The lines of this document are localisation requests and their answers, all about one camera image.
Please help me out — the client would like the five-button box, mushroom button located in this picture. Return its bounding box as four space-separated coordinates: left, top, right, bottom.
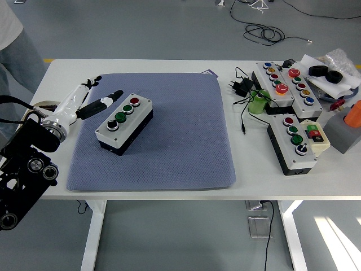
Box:
279 67 324 119
252 61 296 115

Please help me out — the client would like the cream switch box, red green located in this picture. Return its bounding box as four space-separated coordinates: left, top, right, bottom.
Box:
299 119 331 158

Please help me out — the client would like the metal floor socket plate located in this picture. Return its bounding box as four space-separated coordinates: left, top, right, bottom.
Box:
248 216 273 239

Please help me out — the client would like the grey four-button control box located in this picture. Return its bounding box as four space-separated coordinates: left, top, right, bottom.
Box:
95 92 153 156

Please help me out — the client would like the grey-blue textured mat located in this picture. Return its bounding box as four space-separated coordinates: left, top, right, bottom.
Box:
65 72 237 193

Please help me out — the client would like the grey-blue round plate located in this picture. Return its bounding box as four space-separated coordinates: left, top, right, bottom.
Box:
320 84 360 101

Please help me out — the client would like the four-button box with selector knob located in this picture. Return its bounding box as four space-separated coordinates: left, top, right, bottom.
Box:
266 113 318 176

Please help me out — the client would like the clear bubble wrap bag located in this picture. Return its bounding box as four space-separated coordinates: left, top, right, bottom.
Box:
318 48 358 77

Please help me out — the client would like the cream oval dish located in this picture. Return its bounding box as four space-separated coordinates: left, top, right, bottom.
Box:
23 100 60 121

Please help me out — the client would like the red mushroom button head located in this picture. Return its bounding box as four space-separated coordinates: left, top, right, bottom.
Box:
330 98 346 111

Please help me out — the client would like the grey block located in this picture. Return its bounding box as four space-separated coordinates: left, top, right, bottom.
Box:
322 108 361 155

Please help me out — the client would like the white floor cord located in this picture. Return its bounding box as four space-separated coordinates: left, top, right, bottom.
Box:
248 0 270 14

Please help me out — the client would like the white foam sheet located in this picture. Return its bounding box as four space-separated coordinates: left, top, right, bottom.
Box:
299 54 361 98

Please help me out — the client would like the black foam ring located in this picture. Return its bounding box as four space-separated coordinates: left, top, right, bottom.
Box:
327 70 344 85
308 64 329 77

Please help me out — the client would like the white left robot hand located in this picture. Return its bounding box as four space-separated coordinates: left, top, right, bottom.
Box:
52 75 124 125

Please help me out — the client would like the person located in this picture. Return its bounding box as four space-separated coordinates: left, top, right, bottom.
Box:
0 0 47 139

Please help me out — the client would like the black hanging power cable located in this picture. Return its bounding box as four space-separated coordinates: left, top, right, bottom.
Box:
259 199 275 271

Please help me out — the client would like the orange cylinder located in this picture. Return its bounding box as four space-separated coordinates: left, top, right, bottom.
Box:
343 100 361 128

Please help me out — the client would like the black coiled floor cable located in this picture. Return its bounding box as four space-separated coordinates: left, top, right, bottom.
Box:
230 0 314 46

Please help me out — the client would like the black power adapter plug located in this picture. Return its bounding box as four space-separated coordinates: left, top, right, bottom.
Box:
227 77 254 98

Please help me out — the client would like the white table leg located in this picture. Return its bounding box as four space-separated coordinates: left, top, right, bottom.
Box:
278 199 308 271
81 199 107 271

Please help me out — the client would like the black adapter cord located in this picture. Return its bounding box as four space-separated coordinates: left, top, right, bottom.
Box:
233 67 271 135

